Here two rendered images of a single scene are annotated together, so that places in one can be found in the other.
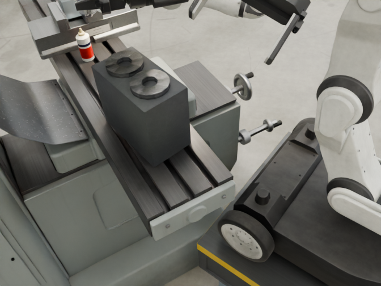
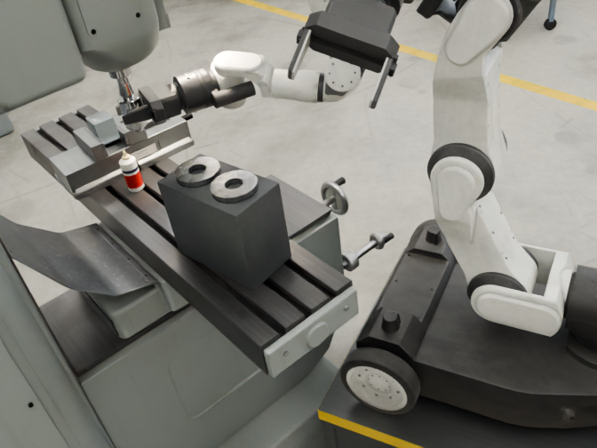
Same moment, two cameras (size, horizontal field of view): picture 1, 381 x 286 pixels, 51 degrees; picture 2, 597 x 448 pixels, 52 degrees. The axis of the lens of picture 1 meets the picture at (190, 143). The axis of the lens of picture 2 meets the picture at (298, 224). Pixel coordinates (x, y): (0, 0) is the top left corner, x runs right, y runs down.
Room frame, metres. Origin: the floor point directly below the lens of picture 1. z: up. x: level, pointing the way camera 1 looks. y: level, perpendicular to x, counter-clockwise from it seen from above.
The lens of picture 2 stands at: (-0.27, 0.10, 1.79)
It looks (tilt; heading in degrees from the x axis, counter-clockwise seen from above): 38 degrees down; 352
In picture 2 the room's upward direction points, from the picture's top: 9 degrees counter-clockwise
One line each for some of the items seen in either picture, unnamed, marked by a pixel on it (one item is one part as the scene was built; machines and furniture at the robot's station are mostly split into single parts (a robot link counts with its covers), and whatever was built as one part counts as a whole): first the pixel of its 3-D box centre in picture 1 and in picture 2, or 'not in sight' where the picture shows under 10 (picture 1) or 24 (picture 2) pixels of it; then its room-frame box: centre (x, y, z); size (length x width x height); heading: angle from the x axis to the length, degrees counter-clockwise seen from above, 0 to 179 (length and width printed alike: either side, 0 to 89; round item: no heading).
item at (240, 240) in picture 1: (245, 236); (379, 380); (0.66, -0.16, 0.50); 0.20 x 0.05 x 0.20; 50
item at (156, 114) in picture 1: (142, 104); (225, 217); (0.74, 0.11, 1.05); 0.22 x 0.12 x 0.20; 37
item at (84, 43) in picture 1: (84, 43); (130, 169); (1.09, 0.31, 1.01); 0.04 x 0.04 x 0.11
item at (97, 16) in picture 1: (88, 7); (125, 127); (1.24, 0.31, 1.04); 0.12 x 0.06 x 0.04; 25
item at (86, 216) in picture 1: (135, 169); (213, 332); (1.02, 0.23, 0.45); 0.80 x 0.30 x 0.60; 117
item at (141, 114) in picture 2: (87, 5); (137, 116); (0.97, 0.24, 1.19); 0.06 x 0.02 x 0.03; 104
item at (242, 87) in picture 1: (235, 89); (326, 203); (1.23, -0.19, 0.65); 0.16 x 0.12 x 0.12; 117
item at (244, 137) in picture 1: (259, 129); (367, 247); (1.12, -0.28, 0.53); 0.22 x 0.06 x 0.06; 117
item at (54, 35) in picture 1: (83, 19); (120, 143); (1.23, 0.33, 1.01); 0.35 x 0.15 x 0.11; 115
